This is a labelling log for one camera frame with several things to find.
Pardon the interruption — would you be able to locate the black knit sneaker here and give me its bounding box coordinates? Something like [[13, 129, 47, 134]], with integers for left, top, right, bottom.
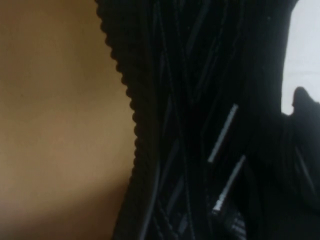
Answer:
[[94, 0, 320, 240]]

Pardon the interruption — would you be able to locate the brown cardboard shoe box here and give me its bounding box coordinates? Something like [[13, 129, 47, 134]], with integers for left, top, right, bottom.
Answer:
[[0, 0, 138, 240]]

